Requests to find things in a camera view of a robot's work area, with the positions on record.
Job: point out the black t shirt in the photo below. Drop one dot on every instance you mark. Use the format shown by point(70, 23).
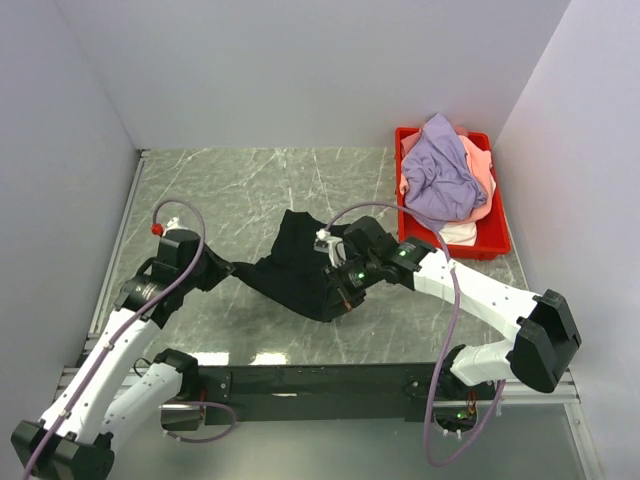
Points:
point(292, 274)

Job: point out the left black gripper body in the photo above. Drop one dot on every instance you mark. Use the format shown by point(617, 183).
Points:
point(206, 272)

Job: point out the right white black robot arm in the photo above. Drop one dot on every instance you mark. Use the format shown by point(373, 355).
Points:
point(539, 334)

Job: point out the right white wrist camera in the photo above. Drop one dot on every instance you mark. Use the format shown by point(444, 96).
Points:
point(332, 246)

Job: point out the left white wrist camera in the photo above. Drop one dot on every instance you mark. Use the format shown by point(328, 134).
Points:
point(167, 227)

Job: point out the pink t shirt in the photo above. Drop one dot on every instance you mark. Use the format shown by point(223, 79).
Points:
point(479, 163)

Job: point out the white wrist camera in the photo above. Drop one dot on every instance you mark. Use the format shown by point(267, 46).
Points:
point(167, 227)
point(332, 246)

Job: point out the red plastic bin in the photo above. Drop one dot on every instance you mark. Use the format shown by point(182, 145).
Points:
point(492, 235)

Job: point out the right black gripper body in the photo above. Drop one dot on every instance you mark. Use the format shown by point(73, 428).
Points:
point(352, 280)

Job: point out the black base beam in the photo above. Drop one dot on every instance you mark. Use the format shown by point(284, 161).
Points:
point(318, 392)

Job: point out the purple t shirt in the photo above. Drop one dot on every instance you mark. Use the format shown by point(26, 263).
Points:
point(435, 180)

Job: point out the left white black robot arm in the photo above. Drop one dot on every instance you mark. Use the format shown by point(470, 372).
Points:
point(79, 435)

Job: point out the white t shirt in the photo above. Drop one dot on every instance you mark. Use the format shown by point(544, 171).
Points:
point(461, 234)

